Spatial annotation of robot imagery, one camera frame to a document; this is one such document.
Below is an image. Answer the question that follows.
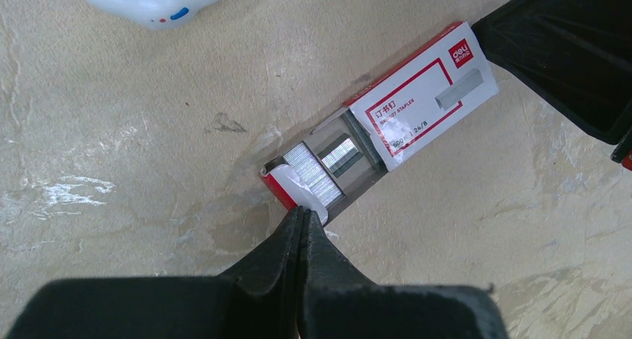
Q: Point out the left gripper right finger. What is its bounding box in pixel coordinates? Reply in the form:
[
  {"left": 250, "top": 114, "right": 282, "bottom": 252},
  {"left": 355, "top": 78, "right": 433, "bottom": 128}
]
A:
[{"left": 297, "top": 209, "right": 508, "bottom": 338}]

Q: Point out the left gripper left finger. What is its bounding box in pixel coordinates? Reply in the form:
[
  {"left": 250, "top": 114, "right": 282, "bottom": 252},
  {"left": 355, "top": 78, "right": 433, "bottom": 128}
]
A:
[{"left": 7, "top": 207, "right": 304, "bottom": 338}]

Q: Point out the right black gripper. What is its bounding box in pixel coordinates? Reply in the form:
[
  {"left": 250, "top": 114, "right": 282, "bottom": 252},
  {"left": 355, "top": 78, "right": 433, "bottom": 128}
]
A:
[{"left": 473, "top": 0, "right": 631, "bottom": 168}]

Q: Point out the strip of staples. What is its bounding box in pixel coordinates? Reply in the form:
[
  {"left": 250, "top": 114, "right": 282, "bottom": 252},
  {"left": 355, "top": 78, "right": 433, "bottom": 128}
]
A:
[
  {"left": 283, "top": 142, "right": 343, "bottom": 207},
  {"left": 321, "top": 137, "right": 363, "bottom": 177}
]

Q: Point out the staple box with red label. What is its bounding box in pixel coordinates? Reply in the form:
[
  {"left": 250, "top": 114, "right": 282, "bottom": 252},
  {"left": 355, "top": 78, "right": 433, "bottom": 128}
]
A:
[{"left": 259, "top": 21, "right": 499, "bottom": 224}]

